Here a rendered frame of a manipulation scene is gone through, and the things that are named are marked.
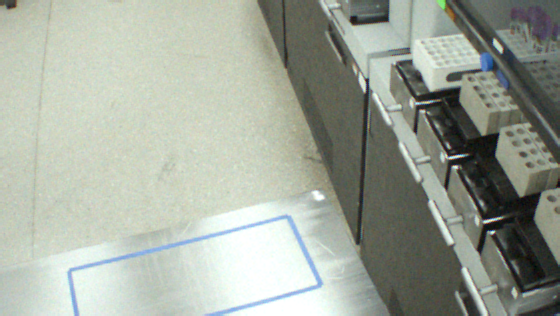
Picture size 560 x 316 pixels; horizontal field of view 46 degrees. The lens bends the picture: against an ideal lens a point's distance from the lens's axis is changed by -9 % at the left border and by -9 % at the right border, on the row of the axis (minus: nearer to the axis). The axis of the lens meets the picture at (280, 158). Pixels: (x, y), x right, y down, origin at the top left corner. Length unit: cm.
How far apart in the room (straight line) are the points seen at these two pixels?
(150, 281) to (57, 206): 138
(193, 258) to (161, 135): 153
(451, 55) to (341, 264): 51
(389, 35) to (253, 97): 111
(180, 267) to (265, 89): 172
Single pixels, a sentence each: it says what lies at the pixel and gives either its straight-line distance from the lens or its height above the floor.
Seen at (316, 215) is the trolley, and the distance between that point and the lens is 107.
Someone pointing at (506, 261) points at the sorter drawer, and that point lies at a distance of 107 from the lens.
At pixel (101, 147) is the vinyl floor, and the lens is 254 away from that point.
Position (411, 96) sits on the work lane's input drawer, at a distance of 132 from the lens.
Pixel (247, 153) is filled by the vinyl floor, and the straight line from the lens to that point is 241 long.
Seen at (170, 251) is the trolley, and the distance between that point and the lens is 104.
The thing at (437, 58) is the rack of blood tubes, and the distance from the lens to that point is 134.
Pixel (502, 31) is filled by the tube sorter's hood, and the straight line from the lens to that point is 110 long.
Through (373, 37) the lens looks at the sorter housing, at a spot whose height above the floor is 73.
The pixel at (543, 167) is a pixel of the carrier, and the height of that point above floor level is 88.
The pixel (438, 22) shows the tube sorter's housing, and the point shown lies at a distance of 141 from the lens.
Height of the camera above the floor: 160
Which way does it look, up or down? 42 degrees down
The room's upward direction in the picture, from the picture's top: 3 degrees counter-clockwise
